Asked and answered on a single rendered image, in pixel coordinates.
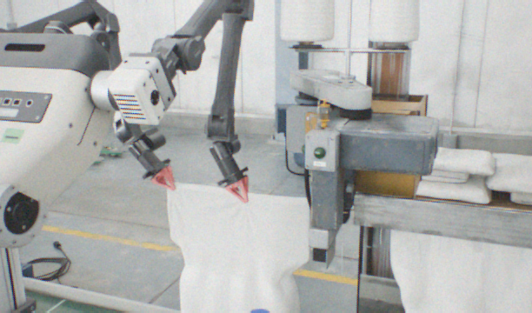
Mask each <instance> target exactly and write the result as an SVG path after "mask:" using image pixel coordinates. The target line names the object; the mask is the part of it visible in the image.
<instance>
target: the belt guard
mask: <svg viewBox="0 0 532 313"><path fill-rule="evenodd" d="M345 75H346V74H344V73H342V72H340V71H338V70H295V71H291V72H290V73H289V87H290V88H292V89H295V90H299V91H301V92H303V93H306V94H308V95H311V96H313V97H316V98H318V99H329V100H326V101H325V102H328V103H332V104H334V105H336V106H339V107H341V108H343V109H345V110H364V109H368V108H371V104H372V88H370V87H369V86H368V85H366V84H364V83H361V82H360V81H358V80H356V79H355V78H354V79H352V80H351V79H342V78H341V79H328V78H326V76H334V77H340V76H345ZM338 82H343V83H338ZM349 82H353V83H349Z"/></svg>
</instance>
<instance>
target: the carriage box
mask: <svg viewBox="0 0 532 313"><path fill-rule="evenodd" d="M428 98H429V95H427V94H424V95H409V102H408V103H404V102H393V101H376V100H374V101H372V104H371V108H377V109H391V110H411V113H410V114H409V115H410V116H420V117H426V116H427V108H428ZM421 181H422V176H417V175H409V174H400V173H391V172H374V171H365V170H357V171H356V192H357V191H361V192H365V193H370V194H377V195H385V196H399V197H407V198H415V196H416V191H417V188H418V184H419V182H421Z"/></svg>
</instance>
